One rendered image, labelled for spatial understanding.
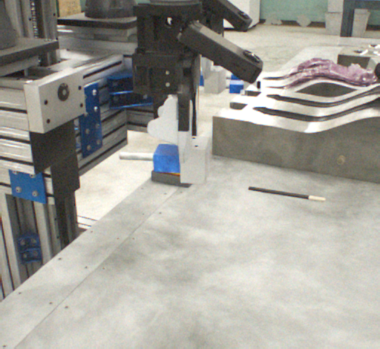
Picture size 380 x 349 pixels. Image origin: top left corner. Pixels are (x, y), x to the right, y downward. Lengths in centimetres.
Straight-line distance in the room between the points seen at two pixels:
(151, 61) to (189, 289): 30
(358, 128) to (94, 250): 53
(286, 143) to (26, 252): 83
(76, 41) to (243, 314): 101
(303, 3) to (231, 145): 736
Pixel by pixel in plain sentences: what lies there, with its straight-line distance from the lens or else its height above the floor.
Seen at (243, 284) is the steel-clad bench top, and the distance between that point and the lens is 68.
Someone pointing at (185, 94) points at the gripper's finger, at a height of 104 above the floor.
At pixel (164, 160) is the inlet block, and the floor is 94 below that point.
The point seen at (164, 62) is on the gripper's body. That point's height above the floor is 108.
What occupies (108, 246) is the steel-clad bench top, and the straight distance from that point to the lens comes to 76.
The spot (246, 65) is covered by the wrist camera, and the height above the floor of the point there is 108.
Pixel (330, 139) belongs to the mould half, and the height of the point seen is 88.
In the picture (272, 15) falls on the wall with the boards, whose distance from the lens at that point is 844.
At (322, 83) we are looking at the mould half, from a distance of 131.
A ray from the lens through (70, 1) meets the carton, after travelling 919.
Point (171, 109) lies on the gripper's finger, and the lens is 65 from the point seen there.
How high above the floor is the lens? 122
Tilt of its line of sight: 24 degrees down
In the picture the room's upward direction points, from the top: straight up
